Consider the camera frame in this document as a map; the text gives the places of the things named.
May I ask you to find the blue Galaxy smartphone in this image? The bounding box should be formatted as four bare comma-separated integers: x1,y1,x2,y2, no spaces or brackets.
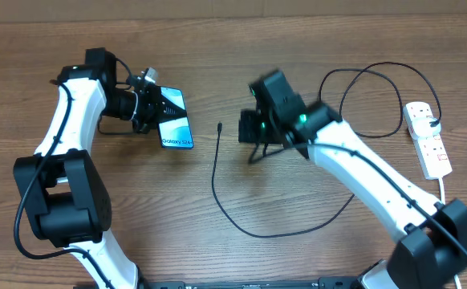
158,87,194,149

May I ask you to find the black USB charging cable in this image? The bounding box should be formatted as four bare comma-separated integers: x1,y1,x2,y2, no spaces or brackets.
210,61,443,239

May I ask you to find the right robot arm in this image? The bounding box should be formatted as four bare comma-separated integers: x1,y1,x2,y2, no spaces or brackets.
239,70,467,288

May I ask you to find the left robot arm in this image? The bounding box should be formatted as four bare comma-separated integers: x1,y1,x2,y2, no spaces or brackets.
13,47,193,288

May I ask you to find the white charger plug adapter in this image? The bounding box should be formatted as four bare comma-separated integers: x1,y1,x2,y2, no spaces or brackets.
409,117,441,140

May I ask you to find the white power strip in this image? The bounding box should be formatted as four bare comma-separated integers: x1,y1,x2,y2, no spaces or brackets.
403,102,453,180

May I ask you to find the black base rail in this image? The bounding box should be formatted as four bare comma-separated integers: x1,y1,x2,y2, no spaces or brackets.
72,275,431,289

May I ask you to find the white power strip cord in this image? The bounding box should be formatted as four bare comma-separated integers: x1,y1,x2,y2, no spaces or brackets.
437,177,463,289

